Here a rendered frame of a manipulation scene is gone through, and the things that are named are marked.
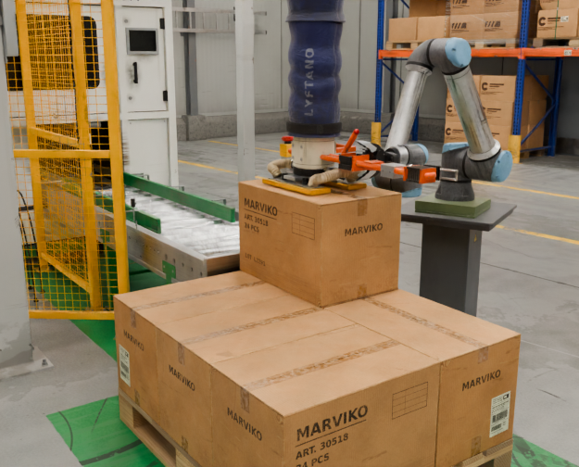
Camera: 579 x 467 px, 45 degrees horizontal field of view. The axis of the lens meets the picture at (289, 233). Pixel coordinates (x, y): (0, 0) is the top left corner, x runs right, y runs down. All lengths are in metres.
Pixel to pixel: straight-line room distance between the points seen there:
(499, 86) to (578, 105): 1.40
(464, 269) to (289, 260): 1.02
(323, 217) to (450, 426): 0.85
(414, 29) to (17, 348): 9.35
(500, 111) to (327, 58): 8.21
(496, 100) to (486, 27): 1.06
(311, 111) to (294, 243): 0.52
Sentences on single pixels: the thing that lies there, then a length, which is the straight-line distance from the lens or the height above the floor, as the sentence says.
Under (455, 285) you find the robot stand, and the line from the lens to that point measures 3.51.
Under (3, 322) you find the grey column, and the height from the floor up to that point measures 0.25.
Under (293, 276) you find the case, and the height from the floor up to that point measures 0.62.
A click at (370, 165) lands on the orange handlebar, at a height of 1.08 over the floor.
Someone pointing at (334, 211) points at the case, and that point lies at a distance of 2.62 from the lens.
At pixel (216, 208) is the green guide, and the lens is 4.14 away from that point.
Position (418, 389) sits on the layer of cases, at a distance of 2.24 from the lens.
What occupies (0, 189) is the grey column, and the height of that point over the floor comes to 0.88.
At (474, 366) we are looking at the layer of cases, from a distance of 2.42.
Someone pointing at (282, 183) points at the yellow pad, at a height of 0.97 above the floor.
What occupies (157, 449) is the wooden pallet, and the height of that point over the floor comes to 0.02.
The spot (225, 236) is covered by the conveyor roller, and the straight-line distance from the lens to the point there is 3.72.
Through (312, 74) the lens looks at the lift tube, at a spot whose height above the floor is 1.40.
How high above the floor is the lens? 1.46
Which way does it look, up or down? 14 degrees down
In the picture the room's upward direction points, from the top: straight up
